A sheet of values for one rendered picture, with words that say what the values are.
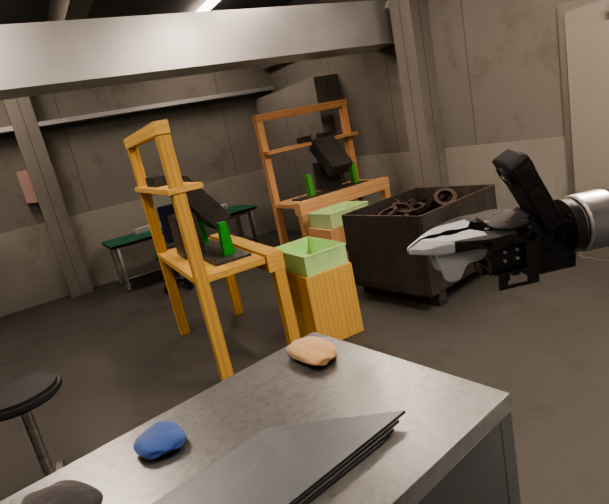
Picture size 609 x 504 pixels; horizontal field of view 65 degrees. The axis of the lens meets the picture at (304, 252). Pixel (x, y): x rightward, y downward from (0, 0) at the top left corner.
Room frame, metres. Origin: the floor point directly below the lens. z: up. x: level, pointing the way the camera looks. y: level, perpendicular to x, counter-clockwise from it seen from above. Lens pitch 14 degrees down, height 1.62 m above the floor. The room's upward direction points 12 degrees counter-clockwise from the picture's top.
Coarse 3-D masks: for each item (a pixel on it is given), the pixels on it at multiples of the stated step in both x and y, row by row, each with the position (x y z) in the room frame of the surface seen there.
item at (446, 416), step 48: (240, 384) 1.07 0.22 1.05; (288, 384) 1.02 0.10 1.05; (336, 384) 0.98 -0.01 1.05; (384, 384) 0.94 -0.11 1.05; (432, 384) 0.90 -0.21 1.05; (480, 384) 0.86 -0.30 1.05; (192, 432) 0.91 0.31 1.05; (240, 432) 0.87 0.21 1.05; (432, 432) 0.75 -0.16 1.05; (480, 432) 0.75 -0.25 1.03; (48, 480) 0.84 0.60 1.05; (96, 480) 0.81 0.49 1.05; (144, 480) 0.78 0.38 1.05; (384, 480) 0.65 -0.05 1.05; (432, 480) 0.66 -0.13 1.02
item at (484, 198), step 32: (416, 192) 4.91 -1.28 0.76; (448, 192) 4.26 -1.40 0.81; (480, 192) 4.07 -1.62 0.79; (352, 224) 4.17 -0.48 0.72; (384, 224) 3.86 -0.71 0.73; (416, 224) 3.60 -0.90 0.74; (352, 256) 4.23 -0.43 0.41; (384, 256) 3.91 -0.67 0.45; (416, 256) 3.63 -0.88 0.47; (384, 288) 3.96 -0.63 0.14; (416, 288) 3.67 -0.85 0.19
